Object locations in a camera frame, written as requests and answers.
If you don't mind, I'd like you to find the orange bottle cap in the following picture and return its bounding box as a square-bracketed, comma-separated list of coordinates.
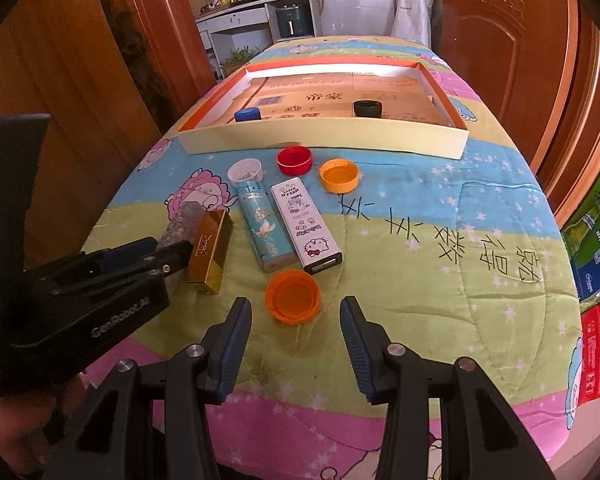
[265, 269, 322, 326]

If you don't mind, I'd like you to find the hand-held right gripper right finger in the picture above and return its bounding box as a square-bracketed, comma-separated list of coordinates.
[339, 296, 556, 480]

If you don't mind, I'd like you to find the shallow cardboard box orange rim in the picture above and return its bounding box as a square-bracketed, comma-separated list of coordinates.
[177, 57, 470, 161]

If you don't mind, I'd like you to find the teal bird-print lighter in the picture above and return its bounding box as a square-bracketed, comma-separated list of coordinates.
[236, 179, 298, 274]

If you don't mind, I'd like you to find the wooden wardrobe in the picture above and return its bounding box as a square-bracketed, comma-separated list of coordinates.
[0, 0, 163, 271]

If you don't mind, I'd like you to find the dark green air fryer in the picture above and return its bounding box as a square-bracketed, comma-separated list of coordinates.
[275, 4, 313, 38]

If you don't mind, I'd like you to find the white plastic bag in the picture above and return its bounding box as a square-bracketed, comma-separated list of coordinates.
[391, 0, 433, 46]

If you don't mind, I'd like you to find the carved wooden door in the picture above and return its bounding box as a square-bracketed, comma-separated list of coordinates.
[437, 0, 581, 163]

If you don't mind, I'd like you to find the white kitchen counter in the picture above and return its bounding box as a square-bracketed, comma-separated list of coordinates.
[196, 0, 323, 81]

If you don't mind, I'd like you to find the potted green plant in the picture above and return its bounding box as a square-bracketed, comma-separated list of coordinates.
[220, 46, 261, 78]

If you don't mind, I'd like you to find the wooden door frame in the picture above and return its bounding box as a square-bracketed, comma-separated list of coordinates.
[92, 0, 216, 128]

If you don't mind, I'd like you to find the white bottle cap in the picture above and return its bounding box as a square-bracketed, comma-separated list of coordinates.
[227, 158, 264, 184]

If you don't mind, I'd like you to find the white cartoon-print lighter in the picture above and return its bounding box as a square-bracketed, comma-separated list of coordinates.
[270, 176, 343, 275]

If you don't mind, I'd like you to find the cartoon printed blanket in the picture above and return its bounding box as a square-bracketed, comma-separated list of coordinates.
[82, 35, 583, 480]

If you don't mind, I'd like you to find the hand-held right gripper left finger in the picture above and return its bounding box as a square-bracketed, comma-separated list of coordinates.
[40, 296, 253, 480]

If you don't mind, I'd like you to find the yellow-orange bottle cap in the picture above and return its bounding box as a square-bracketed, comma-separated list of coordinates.
[319, 158, 360, 194]

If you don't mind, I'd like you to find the red bottle cap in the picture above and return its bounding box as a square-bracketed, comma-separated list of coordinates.
[276, 145, 314, 175]

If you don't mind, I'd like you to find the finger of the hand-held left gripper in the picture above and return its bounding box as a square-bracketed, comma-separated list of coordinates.
[70, 239, 195, 293]
[27, 237, 160, 283]

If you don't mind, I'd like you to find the person's left hand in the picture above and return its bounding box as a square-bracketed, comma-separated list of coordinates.
[0, 385, 88, 476]

